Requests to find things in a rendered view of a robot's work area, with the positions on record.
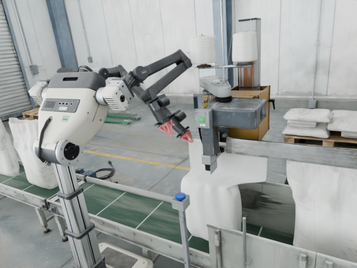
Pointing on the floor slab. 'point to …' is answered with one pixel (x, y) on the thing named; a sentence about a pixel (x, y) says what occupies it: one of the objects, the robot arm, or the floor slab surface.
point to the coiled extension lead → (109, 174)
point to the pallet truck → (121, 117)
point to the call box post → (184, 239)
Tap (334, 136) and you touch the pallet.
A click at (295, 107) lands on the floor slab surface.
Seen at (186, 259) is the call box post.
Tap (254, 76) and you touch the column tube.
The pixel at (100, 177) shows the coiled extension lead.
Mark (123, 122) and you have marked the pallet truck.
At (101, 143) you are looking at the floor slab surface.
